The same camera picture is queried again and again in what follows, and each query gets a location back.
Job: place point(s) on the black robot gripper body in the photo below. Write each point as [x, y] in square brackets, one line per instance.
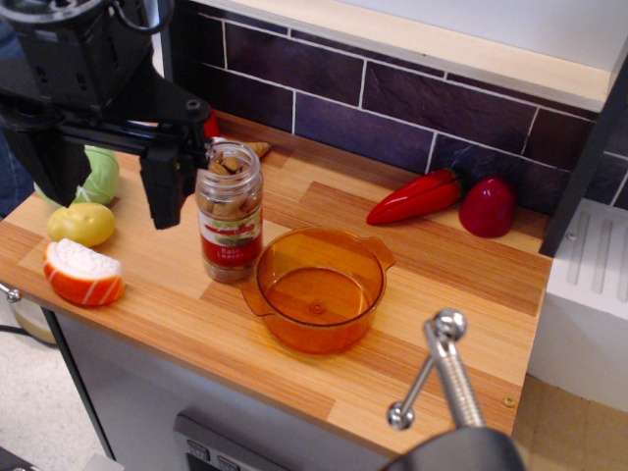
[87, 75]

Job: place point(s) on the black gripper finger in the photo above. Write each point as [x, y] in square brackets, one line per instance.
[56, 165]
[168, 172]

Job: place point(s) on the clear jar of almonds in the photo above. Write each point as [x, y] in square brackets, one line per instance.
[229, 194]

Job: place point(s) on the orange transparent plastic pot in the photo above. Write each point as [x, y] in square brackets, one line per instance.
[317, 290]

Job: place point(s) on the green toy cabbage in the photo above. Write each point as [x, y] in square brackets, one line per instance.
[102, 184]

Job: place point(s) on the person legs in jeans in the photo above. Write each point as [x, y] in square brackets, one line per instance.
[16, 183]

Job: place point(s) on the red toy strawberry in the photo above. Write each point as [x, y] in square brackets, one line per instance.
[211, 126]

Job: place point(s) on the yellow toy potato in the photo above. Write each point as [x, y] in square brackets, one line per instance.
[87, 223]

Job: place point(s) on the tan toy croissant piece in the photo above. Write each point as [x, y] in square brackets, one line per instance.
[259, 148]

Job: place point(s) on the orange salmon sushi toy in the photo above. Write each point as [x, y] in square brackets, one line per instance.
[82, 275]

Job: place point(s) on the small silver knob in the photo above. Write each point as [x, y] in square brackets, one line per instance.
[13, 295]

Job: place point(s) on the red toy chili pepper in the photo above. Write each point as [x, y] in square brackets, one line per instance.
[429, 193]

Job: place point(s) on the grey toy oven front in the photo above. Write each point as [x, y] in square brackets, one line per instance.
[201, 448]

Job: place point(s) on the red toy bell pepper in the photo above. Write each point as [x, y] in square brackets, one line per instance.
[489, 207]

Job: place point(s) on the white ribbed sink unit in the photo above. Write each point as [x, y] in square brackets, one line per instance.
[581, 341]

